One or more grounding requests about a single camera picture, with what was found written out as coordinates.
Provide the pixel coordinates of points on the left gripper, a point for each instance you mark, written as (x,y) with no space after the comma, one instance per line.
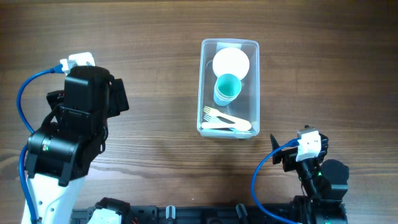
(119,97)

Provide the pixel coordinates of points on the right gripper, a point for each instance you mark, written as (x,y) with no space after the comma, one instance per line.
(288,156)

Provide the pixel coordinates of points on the white spoon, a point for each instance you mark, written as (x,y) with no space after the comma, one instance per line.
(237,126)

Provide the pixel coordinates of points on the light blue fork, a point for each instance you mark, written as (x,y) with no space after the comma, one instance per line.
(213,119)

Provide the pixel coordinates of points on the blue cup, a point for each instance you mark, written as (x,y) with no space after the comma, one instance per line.
(219,103)

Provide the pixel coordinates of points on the yellow fork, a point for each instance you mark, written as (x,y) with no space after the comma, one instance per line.
(214,112)

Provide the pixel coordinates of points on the green cup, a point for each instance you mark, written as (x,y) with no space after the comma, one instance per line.
(229,84)

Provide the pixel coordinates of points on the white pink bowl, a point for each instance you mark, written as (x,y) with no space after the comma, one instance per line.
(231,61)

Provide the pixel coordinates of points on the mint green fork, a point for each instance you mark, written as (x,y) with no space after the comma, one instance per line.
(221,131)

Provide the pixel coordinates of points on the pink cup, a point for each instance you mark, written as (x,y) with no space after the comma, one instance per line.
(219,96)

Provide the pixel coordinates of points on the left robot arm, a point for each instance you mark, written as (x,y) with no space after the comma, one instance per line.
(57,156)

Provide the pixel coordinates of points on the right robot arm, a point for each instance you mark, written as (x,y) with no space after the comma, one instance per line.
(325,183)

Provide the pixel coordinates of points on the clear plastic container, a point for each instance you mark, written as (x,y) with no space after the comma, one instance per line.
(247,104)

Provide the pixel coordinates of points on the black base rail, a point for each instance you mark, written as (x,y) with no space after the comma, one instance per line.
(171,214)

